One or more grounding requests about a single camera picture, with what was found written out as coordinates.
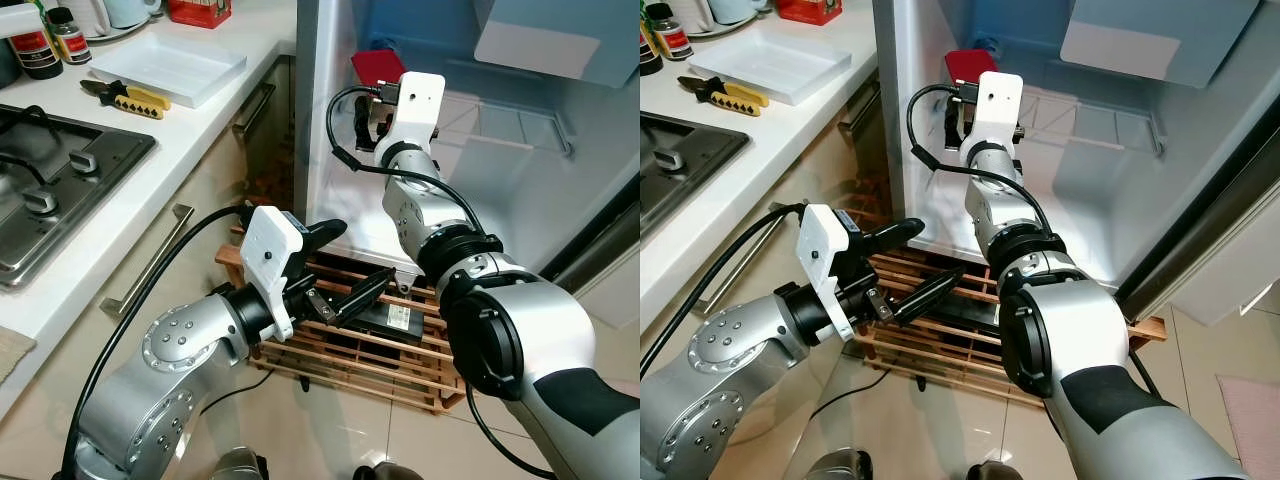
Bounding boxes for small red label jar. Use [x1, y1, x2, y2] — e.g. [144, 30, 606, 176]
[645, 3, 694, 62]
[47, 7, 93, 66]

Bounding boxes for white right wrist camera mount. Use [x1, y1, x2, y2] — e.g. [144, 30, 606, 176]
[960, 70, 1025, 153]
[383, 71, 447, 153]

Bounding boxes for white tray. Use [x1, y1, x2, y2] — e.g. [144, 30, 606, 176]
[88, 37, 249, 110]
[688, 37, 854, 107]

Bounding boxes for large red label jar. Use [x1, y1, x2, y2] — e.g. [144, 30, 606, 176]
[5, 28, 64, 81]
[640, 25, 664, 77]

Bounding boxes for red box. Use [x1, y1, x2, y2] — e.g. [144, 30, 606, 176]
[167, 0, 233, 29]
[775, 0, 844, 27]

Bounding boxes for silver bar cabinet handle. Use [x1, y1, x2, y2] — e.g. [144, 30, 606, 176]
[99, 204, 195, 322]
[837, 80, 883, 133]
[693, 200, 798, 318]
[231, 82, 277, 133]

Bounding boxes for cream mug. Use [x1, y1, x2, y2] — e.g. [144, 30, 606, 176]
[60, 0, 109, 38]

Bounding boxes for black box white label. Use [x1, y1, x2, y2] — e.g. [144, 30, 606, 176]
[340, 293, 428, 348]
[940, 290, 1003, 338]

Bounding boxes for steel gas stove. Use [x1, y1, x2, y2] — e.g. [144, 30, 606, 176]
[0, 103, 159, 293]
[640, 110, 751, 241]

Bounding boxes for pale blue mug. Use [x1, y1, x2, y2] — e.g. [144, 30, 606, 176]
[103, 0, 163, 30]
[706, 0, 763, 27]

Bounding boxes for pink floor rug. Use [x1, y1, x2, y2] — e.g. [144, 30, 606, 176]
[1213, 374, 1280, 480]

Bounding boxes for grey freezer compartment flap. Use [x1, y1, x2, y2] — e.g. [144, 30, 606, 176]
[1058, 0, 1263, 91]
[473, 0, 641, 91]

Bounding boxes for wooden slatted rack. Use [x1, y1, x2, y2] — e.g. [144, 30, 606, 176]
[850, 228, 1168, 408]
[213, 225, 473, 416]

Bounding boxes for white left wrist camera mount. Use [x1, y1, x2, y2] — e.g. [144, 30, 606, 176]
[798, 203, 867, 342]
[238, 204, 306, 342]

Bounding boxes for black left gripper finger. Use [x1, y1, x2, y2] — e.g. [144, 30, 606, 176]
[303, 218, 349, 259]
[862, 217, 927, 259]
[888, 266, 967, 328]
[328, 266, 399, 327]

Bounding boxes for beige woven counter mat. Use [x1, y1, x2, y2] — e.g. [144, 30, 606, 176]
[0, 325, 38, 386]

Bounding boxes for thin black floor cable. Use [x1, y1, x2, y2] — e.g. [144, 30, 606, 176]
[808, 368, 873, 421]
[198, 368, 253, 418]

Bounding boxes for red packet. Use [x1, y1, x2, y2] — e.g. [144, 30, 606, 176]
[944, 47, 1000, 87]
[351, 48, 407, 91]

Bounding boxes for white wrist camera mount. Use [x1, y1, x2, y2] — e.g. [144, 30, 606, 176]
[238, 204, 306, 342]
[798, 203, 867, 342]
[960, 70, 1025, 153]
[383, 71, 447, 153]

